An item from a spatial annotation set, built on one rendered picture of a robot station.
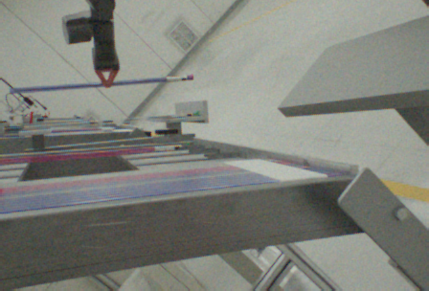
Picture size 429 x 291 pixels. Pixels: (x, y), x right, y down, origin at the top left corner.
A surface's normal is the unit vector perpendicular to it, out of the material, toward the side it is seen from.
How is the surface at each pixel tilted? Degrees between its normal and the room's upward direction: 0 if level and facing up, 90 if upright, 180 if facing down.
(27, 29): 90
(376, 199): 90
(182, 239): 90
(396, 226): 90
